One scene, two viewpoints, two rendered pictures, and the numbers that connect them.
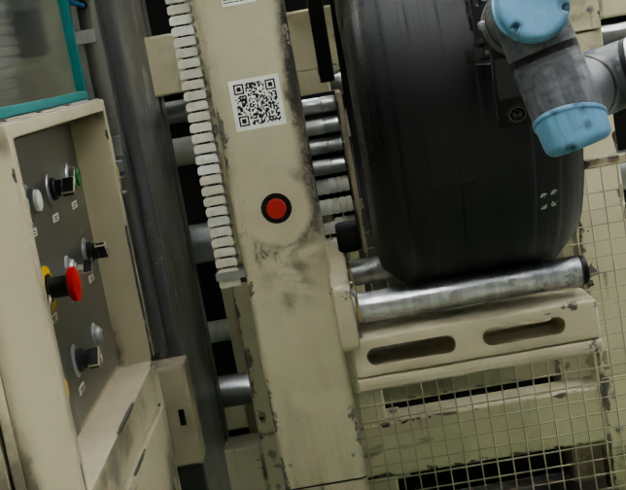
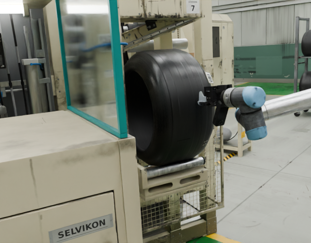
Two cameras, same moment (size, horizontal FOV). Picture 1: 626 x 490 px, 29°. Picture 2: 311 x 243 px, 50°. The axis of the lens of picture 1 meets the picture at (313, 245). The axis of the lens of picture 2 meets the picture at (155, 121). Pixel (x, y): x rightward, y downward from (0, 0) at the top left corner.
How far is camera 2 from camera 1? 0.74 m
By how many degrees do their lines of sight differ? 28
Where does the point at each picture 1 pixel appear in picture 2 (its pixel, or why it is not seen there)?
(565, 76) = (261, 118)
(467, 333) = (176, 181)
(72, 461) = not seen: outside the picture
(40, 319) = (138, 209)
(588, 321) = (205, 175)
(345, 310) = (145, 176)
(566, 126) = (260, 132)
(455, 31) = (189, 93)
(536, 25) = (259, 103)
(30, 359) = (133, 223)
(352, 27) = (157, 89)
